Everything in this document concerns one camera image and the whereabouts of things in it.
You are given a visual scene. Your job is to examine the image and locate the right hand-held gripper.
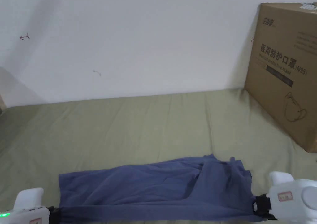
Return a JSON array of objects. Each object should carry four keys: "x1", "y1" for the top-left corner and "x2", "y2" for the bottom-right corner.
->
[{"x1": 251, "y1": 171, "x2": 317, "y2": 221}]

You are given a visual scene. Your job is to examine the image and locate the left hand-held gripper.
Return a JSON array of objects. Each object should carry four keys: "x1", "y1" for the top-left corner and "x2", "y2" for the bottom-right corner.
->
[{"x1": 0, "y1": 188, "x2": 62, "y2": 224}]

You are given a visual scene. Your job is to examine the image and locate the dark blue garment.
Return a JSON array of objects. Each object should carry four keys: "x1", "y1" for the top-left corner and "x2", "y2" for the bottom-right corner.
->
[{"x1": 58, "y1": 154, "x2": 260, "y2": 222}]

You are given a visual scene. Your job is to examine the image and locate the bed with pale green sheet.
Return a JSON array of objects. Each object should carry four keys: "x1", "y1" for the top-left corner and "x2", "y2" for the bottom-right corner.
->
[{"x1": 0, "y1": 87, "x2": 317, "y2": 224}]

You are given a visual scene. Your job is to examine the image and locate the brown cardboard carton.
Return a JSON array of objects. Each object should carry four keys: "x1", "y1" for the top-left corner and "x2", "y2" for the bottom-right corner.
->
[{"x1": 244, "y1": 2, "x2": 317, "y2": 153}]

